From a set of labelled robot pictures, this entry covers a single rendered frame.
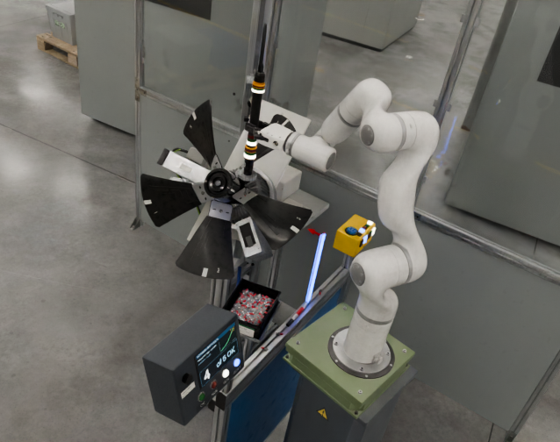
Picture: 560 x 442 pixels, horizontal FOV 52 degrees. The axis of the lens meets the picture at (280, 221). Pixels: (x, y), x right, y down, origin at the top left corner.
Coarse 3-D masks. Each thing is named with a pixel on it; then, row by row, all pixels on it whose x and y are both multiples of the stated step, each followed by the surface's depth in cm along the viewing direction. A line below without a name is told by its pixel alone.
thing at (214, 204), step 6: (216, 204) 218; (222, 204) 219; (228, 204) 220; (210, 210) 216; (216, 210) 217; (228, 210) 220; (210, 216) 216; (216, 216) 217; (222, 216) 219; (228, 216) 220
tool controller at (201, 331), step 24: (216, 312) 157; (168, 336) 149; (192, 336) 148; (216, 336) 149; (240, 336) 159; (144, 360) 143; (168, 360) 140; (192, 360) 143; (216, 360) 151; (240, 360) 161; (168, 384) 141; (192, 384) 145; (168, 408) 146; (192, 408) 147
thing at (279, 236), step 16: (256, 208) 211; (272, 208) 212; (288, 208) 214; (304, 208) 214; (256, 224) 207; (272, 224) 207; (288, 224) 208; (304, 224) 209; (272, 240) 204; (288, 240) 204
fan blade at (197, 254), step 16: (208, 224) 215; (224, 224) 218; (192, 240) 214; (208, 240) 215; (224, 240) 218; (192, 256) 213; (208, 256) 215; (224, 256) 217; (192, 272) 213; (208, 272) 214; (224, 272) 216
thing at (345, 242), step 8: (344, 224) 230; (352, 224) 231; (360, 224) 232; (336, 232) 227; (344, 232) 225; (360, 232) 227; (368, 232) 229; (336, 240) 228; (344, 240) 226; (352, 240) 224; (360, 240) 224; (368, 240) 235; (336, 248) 230; (344, 248) 228; (352, 248) 226; (360, 248) 229; (352, 256) 227
